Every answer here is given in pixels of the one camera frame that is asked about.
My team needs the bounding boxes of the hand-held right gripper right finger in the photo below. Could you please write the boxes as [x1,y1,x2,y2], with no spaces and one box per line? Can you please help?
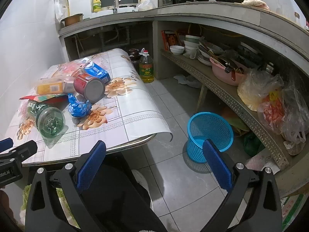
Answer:
[200,139,283,232]

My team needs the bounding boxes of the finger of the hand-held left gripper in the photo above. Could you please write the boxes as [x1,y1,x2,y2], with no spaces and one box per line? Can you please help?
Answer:
[0,138,14,153]
[0,140,38,162]

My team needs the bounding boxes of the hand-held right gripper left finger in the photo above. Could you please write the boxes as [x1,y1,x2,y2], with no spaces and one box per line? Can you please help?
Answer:
[25,140,109,232]

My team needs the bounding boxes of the blue plastic basket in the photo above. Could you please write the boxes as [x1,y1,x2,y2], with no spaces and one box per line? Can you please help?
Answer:
[186,112,234,163]

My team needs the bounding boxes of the green transparent bottle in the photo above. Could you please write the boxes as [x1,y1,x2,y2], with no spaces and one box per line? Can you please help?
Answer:
[27,101,66,137]

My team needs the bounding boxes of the clear yellow food package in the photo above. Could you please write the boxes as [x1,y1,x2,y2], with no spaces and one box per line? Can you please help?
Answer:
[34,78,75,95]

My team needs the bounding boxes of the red metal can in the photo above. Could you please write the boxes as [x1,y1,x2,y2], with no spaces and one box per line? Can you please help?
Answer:
[73,73,106,103]

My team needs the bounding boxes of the green plastic bag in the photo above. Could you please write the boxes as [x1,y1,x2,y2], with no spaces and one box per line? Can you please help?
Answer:
[243,133,265,156]

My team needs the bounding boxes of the printed paper sheet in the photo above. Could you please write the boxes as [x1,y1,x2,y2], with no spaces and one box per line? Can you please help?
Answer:
[246,147,278,172]

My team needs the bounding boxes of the white shoe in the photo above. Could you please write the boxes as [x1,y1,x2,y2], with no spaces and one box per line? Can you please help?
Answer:
[132,169,155,212]

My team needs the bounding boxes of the red green snack packet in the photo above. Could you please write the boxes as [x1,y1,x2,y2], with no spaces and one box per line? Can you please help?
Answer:
[19,94,69,107]

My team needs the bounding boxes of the crumpled blue wrapper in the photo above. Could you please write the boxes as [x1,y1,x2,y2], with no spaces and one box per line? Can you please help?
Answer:
[68,94,92,118]

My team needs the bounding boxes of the floral plastic tablecloth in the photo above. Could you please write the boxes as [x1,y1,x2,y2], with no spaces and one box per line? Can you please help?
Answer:
[5,48,173,167]

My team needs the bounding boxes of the clear bag red contents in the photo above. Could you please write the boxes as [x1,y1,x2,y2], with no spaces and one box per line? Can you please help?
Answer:
[257,87,309,142]

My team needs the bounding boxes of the crumpled clear plastic bag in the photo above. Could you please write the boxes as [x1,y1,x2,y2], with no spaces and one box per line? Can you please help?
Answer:
[282,130,307,155]

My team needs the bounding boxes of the yellow plastic bag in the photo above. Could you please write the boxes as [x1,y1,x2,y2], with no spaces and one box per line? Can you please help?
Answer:
[237,69,284,112]

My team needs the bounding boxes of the pink plastic basin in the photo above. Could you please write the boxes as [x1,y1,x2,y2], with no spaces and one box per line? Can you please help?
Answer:
[210,57,248,86]

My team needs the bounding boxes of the printed cardboard box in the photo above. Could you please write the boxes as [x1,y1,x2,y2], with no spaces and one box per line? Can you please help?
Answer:
[281,191,307,230]

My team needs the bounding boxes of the pink plastic packet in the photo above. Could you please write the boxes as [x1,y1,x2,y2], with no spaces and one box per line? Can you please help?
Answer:
[57,61,85,78]

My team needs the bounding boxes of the blue cardboard box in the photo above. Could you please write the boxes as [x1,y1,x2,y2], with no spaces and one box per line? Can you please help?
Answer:
[83,62,111,84]

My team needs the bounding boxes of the stack of plates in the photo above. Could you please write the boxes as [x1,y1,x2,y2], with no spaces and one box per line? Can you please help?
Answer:
[197,53,213,67]

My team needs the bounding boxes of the yellow cooking oil bottle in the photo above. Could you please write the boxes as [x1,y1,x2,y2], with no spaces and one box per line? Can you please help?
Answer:
[139,48,154,84]

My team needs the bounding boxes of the dark ceramic jar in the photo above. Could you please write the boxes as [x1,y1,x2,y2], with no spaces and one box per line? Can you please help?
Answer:
[128,49,140,64]

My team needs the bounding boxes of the white bowl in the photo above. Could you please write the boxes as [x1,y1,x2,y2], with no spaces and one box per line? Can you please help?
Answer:
[170,45,185,55]

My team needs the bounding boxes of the stack of bowls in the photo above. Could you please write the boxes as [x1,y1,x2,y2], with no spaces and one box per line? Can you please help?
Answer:
[184,35,202,54]

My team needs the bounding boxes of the red printed packet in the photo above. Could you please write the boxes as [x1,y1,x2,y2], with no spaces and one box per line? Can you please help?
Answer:
[161,30,183,51]

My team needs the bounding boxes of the metal basin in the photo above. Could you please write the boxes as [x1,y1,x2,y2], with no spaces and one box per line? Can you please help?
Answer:
[60,13,84,27]

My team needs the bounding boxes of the hanging clear plastic bag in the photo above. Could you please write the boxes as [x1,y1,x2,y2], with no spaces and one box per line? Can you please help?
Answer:
[53,0,67,22]

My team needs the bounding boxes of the concrete kitchen counter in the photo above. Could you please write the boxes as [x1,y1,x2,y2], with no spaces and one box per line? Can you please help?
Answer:
[58,1,309,61]

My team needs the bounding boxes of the folded kitchen cloth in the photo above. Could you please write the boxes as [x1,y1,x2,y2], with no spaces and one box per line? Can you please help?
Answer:
[241,0,270,11]

